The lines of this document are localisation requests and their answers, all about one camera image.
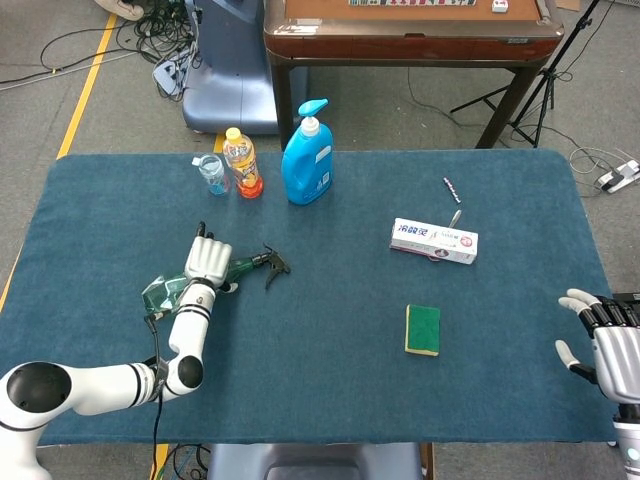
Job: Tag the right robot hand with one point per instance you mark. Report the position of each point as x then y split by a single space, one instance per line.
620 360

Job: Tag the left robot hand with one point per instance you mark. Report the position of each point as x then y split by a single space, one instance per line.
207 260

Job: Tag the green transparent spray bottle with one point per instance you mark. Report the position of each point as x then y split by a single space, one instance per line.
160 295

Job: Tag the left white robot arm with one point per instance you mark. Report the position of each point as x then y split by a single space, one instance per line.
100 385

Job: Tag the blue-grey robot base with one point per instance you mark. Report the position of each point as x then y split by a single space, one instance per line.
230 75

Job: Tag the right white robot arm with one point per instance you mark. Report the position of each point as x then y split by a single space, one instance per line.
629 445

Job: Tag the orange juice bottle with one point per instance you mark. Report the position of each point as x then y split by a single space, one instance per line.
242 165

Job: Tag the blue detergent pump bottle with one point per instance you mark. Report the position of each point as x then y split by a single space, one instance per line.
305 170

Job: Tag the black tripod stand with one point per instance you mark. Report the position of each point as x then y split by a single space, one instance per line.
548 75

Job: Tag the black box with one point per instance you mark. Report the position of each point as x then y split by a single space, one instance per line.
627 298

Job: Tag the small clear cup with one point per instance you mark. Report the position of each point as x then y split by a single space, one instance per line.
214 175

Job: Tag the blue table cloth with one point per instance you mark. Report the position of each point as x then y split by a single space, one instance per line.
320 325

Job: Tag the white power strip with plugs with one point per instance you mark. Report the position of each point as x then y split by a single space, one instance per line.
167 75

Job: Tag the green yellow sponge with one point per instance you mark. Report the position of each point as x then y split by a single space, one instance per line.
423 330

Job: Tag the metal spoon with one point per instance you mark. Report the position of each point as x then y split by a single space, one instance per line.
456 217

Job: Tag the white toothpaste box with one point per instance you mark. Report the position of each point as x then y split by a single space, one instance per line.
432 242

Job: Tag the grey-blue robot torso base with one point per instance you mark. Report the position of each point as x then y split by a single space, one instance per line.
310 460

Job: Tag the thin patterned pen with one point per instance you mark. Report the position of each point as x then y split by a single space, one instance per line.
452 190

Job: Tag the beige shoes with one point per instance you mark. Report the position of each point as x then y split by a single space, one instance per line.
122 7

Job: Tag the brown mahjong table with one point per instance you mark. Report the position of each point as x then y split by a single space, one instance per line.
400 47

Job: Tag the row of mahjong tiles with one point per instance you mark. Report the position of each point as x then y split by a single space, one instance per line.
410 2

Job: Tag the white red mahjong tile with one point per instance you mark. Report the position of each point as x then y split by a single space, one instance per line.
500 6

